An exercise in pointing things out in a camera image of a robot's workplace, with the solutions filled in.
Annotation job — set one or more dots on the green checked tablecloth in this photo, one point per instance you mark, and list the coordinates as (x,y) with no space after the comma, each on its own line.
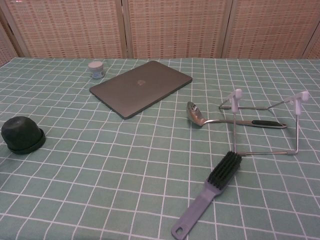
(100,175)

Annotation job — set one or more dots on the woven bamboo screen panel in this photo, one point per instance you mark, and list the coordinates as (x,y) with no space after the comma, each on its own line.
(313,50)
(6,47)
(175,27)
(270,27)
(70,27)

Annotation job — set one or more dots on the grey brush with black bristles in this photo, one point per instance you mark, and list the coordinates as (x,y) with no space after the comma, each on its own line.
(200,200)

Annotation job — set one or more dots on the small white jar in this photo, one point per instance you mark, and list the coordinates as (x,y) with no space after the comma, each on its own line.
(96,71)

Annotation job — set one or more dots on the grey closed laptop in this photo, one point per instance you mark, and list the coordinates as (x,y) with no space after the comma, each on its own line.
(140,87)

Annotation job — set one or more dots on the dark green cup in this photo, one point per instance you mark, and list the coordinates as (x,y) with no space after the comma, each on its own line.
(20,130)

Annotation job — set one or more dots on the dark green round lid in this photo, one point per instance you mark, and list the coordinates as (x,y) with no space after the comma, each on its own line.
(27,150)

